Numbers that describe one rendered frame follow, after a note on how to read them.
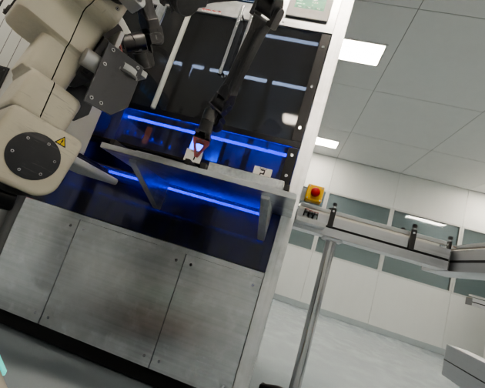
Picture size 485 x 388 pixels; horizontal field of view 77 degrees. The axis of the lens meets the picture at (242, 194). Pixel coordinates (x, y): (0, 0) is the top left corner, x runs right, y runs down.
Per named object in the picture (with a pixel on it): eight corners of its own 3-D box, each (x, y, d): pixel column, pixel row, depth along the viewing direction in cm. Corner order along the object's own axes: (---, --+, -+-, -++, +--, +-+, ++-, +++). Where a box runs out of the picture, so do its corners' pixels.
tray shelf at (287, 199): (154, 182, 153) (155, 178, 153) (290, 220, 141) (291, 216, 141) (99, 146, 106) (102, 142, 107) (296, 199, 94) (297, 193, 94)
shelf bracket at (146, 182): (154, 208, 141) (163, 182, 144) (160, 209, 141) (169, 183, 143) (116, 192, 108) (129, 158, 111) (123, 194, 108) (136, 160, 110)
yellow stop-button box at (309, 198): (303, 202, 140) (307, 187, 142) (319, 205, 139) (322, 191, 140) (305, 198, 133) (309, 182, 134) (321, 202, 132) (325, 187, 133)
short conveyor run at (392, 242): (292, 225, 141) (301, 193, 144) (291, 229, 156) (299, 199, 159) (449, 270, 129) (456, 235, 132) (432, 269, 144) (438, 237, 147)
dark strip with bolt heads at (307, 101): (279, 183, 138) (322, 34, 152) (288, 185, 137) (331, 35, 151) (279, 182, 137) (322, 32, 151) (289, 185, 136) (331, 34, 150)
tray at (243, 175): (225, 193, 135) (227, 186, 136) (282, 209, 131) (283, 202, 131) (206, 171, 103) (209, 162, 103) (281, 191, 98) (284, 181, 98)
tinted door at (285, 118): (214, 123, 149) (249, 21, 159) (301, 143, 141) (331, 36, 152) (214, 122, 148) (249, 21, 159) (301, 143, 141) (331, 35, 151)
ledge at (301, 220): (294, 223, 146) (295, 219, 146) (321, 231, 144) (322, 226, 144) (296, 219, 132) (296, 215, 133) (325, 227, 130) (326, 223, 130)
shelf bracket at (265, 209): (257, 239, 132) (265, 211, 135) (264, 241, 132) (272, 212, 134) (250, 232, 100) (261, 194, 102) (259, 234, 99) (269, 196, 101)
